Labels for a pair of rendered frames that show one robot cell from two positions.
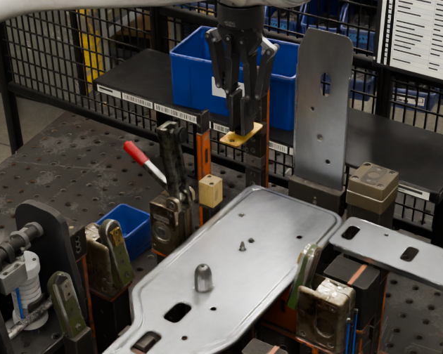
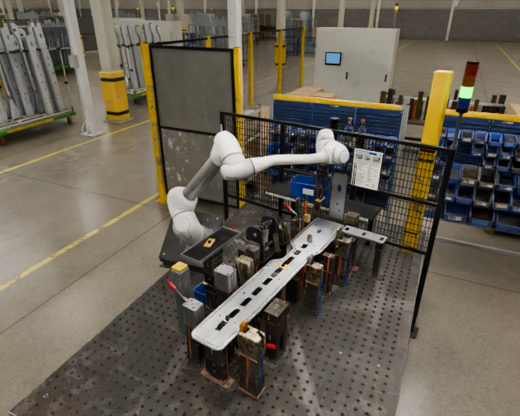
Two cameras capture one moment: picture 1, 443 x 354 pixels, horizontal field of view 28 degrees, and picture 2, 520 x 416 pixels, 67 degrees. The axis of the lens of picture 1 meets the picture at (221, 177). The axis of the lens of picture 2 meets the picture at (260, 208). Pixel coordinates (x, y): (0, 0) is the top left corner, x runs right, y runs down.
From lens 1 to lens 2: 1.12 m
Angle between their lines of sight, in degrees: 7
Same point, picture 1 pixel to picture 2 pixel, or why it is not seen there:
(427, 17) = (366, 171)
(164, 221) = (295, 225)
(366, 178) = (350, 215)
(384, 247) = (356, 232)
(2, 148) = not seen: hidden behind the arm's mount
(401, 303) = (359, 254)
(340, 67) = (343, 183)
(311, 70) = (335, 184)
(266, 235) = (323, 229)
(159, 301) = (298, 243)
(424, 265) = (368, 236)
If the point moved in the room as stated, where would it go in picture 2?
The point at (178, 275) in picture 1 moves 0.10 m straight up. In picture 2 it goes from (301, 238) to (302, 224)
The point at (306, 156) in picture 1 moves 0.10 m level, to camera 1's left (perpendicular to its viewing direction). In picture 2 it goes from (333, 209) to (319, 210)
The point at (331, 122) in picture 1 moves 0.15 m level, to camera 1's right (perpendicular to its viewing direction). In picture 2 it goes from (340, 199) to (361, 199)
